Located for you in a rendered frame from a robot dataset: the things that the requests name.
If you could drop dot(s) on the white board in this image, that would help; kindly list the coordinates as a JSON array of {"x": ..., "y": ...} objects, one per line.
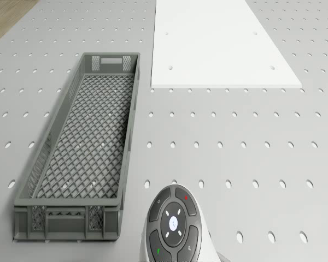
[{"x": 213, "y": 49}]

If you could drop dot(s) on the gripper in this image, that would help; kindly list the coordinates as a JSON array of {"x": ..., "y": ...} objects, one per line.
[{"x": 223, "y": 258}]

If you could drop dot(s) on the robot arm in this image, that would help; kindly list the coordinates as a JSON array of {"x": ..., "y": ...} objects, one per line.
[{"x": 180, "y": 245}]

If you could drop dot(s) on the dark grey basket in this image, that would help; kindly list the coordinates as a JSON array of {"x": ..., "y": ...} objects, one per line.
[{"x": 82, "y": 142}]

